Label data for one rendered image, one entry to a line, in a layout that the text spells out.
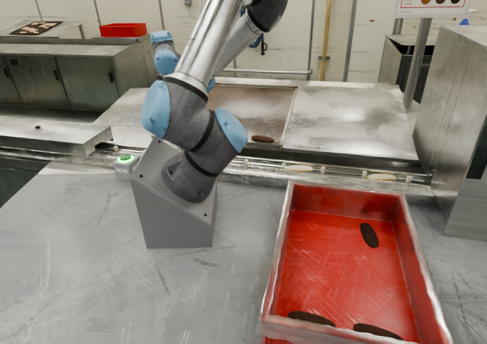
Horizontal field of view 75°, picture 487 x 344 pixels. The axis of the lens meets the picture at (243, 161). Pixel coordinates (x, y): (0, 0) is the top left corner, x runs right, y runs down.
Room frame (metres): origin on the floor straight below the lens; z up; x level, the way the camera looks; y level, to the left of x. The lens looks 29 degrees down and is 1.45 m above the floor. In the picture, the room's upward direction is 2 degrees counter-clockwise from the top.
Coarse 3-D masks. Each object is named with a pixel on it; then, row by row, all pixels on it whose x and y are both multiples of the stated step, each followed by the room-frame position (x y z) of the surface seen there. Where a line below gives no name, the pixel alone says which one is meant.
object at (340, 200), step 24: (288, 192) 0.75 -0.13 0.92; (312, 192) 0.78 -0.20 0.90; (336, 192) 0.76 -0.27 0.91; (360, 192) 0.74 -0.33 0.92; (384, 192) 0.73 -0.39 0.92; (288, 216) 0.66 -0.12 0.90; (360, 216) 0.74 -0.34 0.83; (384, 216) 0.72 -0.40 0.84; (408, 216) 0.63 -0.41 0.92; (408, 240) 0.56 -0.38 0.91; (408, 264) 0.52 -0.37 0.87; (408, 288) 0.48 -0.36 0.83; (432, 288) 0.41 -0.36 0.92; (264, 312) 0.37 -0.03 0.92; (432, 312) 0.36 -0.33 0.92; (288, 336) 0.34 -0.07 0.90; (312, 336) 0.33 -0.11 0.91; (336, 336) 0.32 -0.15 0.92; (360, 336) 0.32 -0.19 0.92; (432, 336) 0.34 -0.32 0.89
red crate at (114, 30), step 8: (112, 24) 4.86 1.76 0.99; (120, 24) 4.84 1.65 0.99; (128, 24) 4.82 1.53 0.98; (136, 24) 4.80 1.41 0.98; (144, 24) 4.73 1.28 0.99; (104, 32) 4.51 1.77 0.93; (112, 32) 4.49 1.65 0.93; (120, 32) 4.47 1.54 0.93; (128, 32) 4.45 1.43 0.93; (136, 32) 4.47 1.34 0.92; (144, 32) 4.69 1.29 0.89
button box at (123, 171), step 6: (138, 156) 1.05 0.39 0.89; (114, 162) 1.01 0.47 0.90; (126, 162) 1.00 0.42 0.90; (132, 162) 1.01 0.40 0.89; (114, 168) 1.01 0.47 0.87; (120, 168) 1.00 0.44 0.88; (126, 168) 0.99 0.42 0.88; (132, 168) 1.00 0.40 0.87; (120, 174) 1.00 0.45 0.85; (126, 174) 0.99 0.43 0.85; (126, 180) 1.00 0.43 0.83
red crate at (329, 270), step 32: (320, 224) 0.72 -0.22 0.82; (352, 224) 0.72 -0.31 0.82; (384, 224) 0.71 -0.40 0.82; (288, 256) 0.60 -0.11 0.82; (320, 256) 0.60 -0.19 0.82; (352, 256) 0.59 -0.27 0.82; (384, 256) 0.59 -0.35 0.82; (288, 288) 0.50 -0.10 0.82; (320, 288) 0.50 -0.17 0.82; (352, 288) 0.50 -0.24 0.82; (384, 288) 0.49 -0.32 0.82; (352, 320) 0.42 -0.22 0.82; (384, 320) 0.41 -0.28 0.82
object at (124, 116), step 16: (128, 96) 2.03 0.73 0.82; (144, 96) 2.02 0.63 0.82; (112, 112) 1.74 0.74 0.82; (128, 112) 1.73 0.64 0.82; (416, 112) 1.59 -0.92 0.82; (112, 128) 1.51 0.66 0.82; (128, 128) 1.50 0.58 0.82; (128, 144) 1.31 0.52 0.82; (144, 144) 1.31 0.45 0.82; (288, 160) 1.12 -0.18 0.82; (304, 160) 1.11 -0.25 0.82; (320, 160) 1.11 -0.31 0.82; (336, 160) 1.10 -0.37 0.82; (352, 160) 1.10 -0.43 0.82; (368, 160) 1.09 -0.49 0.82
